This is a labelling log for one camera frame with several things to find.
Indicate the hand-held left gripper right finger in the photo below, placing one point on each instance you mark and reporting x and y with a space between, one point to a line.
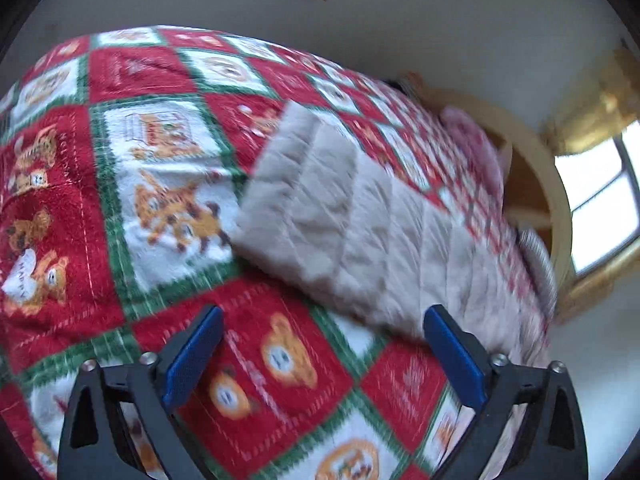
457 360

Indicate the grey striped cloth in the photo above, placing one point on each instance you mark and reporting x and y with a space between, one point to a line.
537 260

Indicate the arched wooden headboard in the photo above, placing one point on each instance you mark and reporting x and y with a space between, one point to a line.
540 175

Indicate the pink fluffy pillow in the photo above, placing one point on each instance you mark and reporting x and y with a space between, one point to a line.
475 145

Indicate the golden curtain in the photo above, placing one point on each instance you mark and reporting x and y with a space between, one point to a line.
595 100

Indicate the window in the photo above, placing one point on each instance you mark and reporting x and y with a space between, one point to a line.
605 200

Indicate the pale quilted puffer jacket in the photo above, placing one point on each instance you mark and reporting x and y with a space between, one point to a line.
350 210

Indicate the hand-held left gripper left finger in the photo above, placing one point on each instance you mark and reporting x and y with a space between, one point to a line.
192 355

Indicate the red printed checkered blanket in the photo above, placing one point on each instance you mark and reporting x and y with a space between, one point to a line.
125 200

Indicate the golden window frame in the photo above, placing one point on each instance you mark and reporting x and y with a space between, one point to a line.
595 290

